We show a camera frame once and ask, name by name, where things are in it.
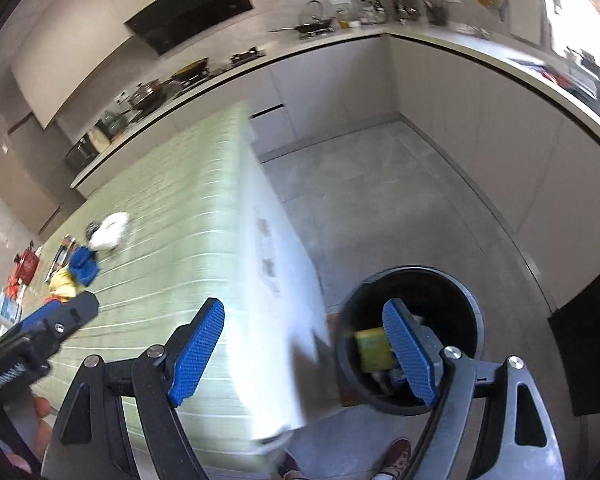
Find black utensil holder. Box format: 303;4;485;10
424;0;449;26

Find blue knit cloth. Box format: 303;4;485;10
68;246;99;287

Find green checked tablecloth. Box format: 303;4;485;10
34;103;328;474

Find black built-in dishwasher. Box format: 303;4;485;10
548;275;600;416

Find black trash bucket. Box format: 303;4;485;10
335;266;484;416

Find lidded steel wok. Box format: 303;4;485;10
129;79;166;110

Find wok with handle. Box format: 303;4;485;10
268;18;334;38

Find black range hood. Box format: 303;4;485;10
124;0;253;55

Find yellow knit cloth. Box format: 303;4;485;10
48;266;78;302

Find white crumpled paper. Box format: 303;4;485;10
87;211;129;252

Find steel wool scrubber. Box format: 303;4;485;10
85;221;100;242

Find white cutting board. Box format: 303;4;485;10
508;0;544;47

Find black microwave oven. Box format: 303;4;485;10
64;134;99;174

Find frying pan on stove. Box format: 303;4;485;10
171;58;209;82

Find person's left hand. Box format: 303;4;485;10
5;392;52;477

